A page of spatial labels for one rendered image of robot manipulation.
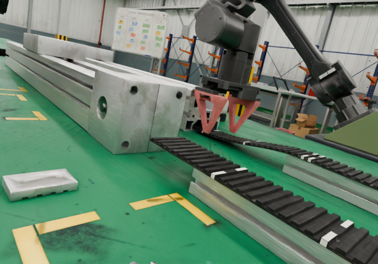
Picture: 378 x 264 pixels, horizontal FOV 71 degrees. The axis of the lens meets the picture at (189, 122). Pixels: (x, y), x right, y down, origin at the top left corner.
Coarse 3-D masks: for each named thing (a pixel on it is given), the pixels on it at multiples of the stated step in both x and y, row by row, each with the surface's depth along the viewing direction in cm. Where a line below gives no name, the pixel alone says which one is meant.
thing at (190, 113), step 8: (96, 64) 83; (104, 64) 79; (112, 64) 91; (120, 72) 71; (128, 72) 68; (136, 72) 67; (144, 72) 76; (168, 80) 60; (176, 80) 66; (192, 88) 51; (192, 96) 52; (224, 96) 57; (184, 104) 52; (192, 104) 52; (208, 104) 57; (184, 112) 54; (192, 112) 52; (208, 112) 55; (184, 120) 52; (192, 120) 53; (200, 120) 60; (208, 120) 57; (184, 128) 52; (216, 128) 59
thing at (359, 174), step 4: (352, 172) 34; (356, 172) 35; (360, 172) 35; (344, 176) 33; (348, 176) 33; (352, 176) 33; (356, 176) 34; (360, 176) 33; (364, 176) 34; (368, 176) 34; (356, 180) 32; (360, 180) 32; (364, 180) 33
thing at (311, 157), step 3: (300, 156) 37; (303, 156) 37; (306, 156) 37; (309, 156) 38; (312, 156) 39; (315, 156) 39; (318, 156) 39; (321, 156) 39; (324, 156) 39; (303, 159) 37; (306, 159) 37; (309, 159) 36; (312, 159) 36; (315, 159) 37; (318, 159) 38; (321, 159) 38
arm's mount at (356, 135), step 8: (376, 112) 70; (360, 120) 72; (368, 120) 71; (376, 120) 70; (344, 128) 75; (352, 128) 74; (360, 128) 72; (368, 128) 71; (376, 128) 70; (328, 136) 78; (336, 136) 77; (344, 136) 75; (352, 136) 74; (360, 136) 72; (368, 136) 71; (376, 136) 70; (344, 144) 75; (352, 144) 74; (360, 144) 72; (368, 144) 71; (376, 144) 70; (368, 152) 71; (376, 152) 70
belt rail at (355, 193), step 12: (288, 156) 39; (288, 168) 39; (300, 168) 39; (312, 168) 37; (324, 168) 36; (312, 180) 37; (324, 180) 36; (336, 180) 34; (348, 180) 33; (336, 192) 34; (348, 192) 34; (360, 192) 32; (372, 192) 31; (360, 204) 32; (372, 204) 31
